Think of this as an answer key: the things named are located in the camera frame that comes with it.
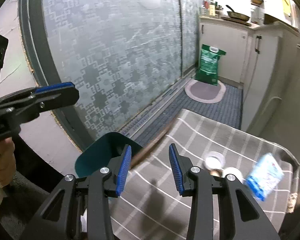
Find brown nut shell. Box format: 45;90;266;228
210;170;222;178

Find grey checked tablecloth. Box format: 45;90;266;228
111;109;300;239

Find blue striped floor mat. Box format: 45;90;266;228
134;84;243;147

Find condiment bottles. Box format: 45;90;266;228
200;0;224;18

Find frying pan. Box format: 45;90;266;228
226;5;250;22

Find white plastic ring lid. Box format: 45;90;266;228
204;151;225;171

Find white round lid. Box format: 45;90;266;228
222;167;244;183

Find blue tissue pack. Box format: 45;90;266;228
244;153;284;201

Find teal trash bin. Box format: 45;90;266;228
75;132;143;178

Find left hand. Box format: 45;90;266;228
0;138;16;188

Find green rice bag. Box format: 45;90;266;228
195;44;226;86

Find white refrigerator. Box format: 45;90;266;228
247;44;300;157

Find frosted patterned sliding door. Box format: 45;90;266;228
19;0;200;150

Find white kitchen cabinet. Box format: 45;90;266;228
199;16;300;135

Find oval purple floor mat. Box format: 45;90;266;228
185;79;226;104

